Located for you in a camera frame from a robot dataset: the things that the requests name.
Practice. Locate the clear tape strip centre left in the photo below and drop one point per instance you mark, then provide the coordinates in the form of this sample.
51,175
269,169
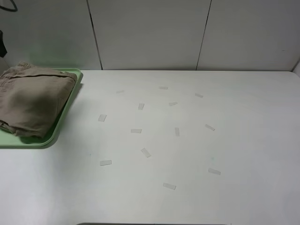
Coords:
134,130

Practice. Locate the clear tape strip centre right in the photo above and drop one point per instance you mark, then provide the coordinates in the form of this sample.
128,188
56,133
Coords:
209,127

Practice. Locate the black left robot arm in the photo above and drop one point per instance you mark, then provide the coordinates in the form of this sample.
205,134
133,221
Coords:
3,50

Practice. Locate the clear tape strip front right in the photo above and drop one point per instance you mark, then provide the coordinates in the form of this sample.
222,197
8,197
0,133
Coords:
213,171

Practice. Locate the clear tape strip near waistband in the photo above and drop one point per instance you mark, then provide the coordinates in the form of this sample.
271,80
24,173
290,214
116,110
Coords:
145,153

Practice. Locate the clear tape strip centre upper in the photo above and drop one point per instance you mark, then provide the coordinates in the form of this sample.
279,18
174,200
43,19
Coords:
141,106

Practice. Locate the green plastic tray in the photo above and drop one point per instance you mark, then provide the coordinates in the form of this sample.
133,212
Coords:
10,141

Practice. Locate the clear tape strip front left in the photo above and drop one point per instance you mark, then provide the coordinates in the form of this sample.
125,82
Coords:
105,162

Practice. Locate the clear tape strip mid left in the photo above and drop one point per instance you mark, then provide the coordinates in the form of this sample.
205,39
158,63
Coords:
102,117

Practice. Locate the khaki shorts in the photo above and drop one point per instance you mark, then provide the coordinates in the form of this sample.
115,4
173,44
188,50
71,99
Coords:
32,97

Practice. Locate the clear tape strip centre middle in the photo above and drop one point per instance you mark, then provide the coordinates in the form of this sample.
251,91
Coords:
177,131

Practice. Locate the clear tape strip front centre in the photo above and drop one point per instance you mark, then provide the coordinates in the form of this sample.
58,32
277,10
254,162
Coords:
169,186

